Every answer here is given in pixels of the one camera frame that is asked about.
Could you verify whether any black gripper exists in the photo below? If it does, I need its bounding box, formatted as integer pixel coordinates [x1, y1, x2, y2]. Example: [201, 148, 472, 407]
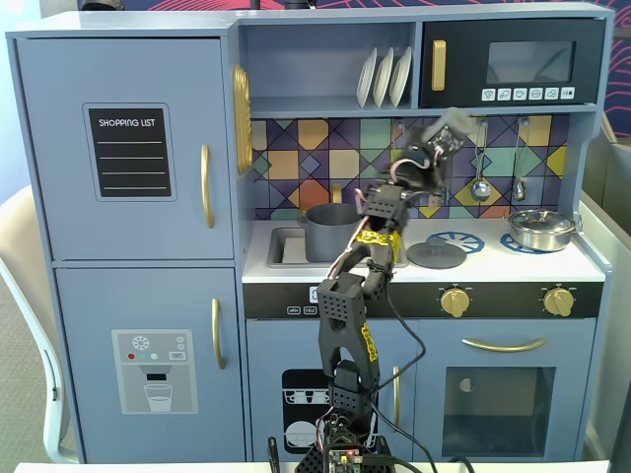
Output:
[388, 127, 450, 199]

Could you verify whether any red black robot base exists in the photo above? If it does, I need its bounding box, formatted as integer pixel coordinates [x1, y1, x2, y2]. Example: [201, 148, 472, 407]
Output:
[294, 423, 396, 473]

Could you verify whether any steel ladle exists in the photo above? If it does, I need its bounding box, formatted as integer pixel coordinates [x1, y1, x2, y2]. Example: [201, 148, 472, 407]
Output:
[469, 117, 493, 203]

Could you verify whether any white toy plate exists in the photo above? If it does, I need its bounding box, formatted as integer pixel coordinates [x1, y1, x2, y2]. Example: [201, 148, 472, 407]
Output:
[356, 46, 380, 109]
[388, 45, 414, 108]
[372, 46, 396, 109]

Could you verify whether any gray pot lid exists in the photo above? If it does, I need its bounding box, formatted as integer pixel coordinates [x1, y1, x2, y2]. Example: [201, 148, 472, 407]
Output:
[405, 237, 468, 270]

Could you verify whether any gray pot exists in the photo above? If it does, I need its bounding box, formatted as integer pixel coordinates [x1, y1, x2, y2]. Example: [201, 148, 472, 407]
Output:
[296, 203, 367, 264]

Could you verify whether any steel pot with lid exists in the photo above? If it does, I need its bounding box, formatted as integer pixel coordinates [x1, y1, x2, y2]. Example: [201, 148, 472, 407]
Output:
[507, 208, 579, 253]

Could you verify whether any gold stove knob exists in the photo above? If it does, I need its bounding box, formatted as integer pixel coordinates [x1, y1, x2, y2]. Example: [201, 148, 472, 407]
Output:
[439, 286, 470, 318]
[542, 286, 575, 318]

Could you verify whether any gold toy telephone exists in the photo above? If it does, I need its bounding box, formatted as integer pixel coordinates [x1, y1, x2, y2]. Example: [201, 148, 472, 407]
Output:
[231, 64, 254, 175]

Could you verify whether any desk divider panel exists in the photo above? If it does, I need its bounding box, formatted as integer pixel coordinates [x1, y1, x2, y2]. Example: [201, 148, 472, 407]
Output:
[578, 131, 631, 464]

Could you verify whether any blue toy kitchen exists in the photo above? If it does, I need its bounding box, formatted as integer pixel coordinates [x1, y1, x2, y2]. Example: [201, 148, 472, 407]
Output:
[4, 2, 617, 464]

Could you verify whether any robot controller board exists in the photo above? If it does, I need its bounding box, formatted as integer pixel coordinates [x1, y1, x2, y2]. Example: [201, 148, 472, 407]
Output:
[326, 444, 364, 473]

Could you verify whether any white chair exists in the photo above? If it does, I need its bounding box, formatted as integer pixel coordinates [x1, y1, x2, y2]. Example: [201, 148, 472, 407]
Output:
[0, 183, 76, 465]

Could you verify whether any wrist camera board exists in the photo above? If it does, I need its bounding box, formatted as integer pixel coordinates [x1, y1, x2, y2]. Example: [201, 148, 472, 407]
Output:
[427, 124, 466, 161]

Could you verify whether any gold microwave handle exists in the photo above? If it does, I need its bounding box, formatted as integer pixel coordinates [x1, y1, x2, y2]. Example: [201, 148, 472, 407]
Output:
[431, 39, 448, 93]

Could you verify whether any black camera cable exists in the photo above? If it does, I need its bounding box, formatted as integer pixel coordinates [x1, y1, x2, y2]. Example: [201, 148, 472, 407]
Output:
[372, 265, 441, 467]

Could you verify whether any gold oven handle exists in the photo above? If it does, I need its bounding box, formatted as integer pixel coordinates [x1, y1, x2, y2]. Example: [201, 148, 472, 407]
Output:
[461, 336, 548, 354]

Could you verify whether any long gold fridge handle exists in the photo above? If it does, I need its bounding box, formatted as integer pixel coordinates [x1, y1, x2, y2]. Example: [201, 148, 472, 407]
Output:
[199, 143, 217, 230]

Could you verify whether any gold dishwasher handle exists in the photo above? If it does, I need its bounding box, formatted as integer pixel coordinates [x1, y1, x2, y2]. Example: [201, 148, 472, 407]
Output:
[390, 365, 402, 435]

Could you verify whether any short gold fridge handle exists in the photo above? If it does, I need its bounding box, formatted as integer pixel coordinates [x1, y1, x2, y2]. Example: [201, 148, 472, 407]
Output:
[210, 297, 228, 372]

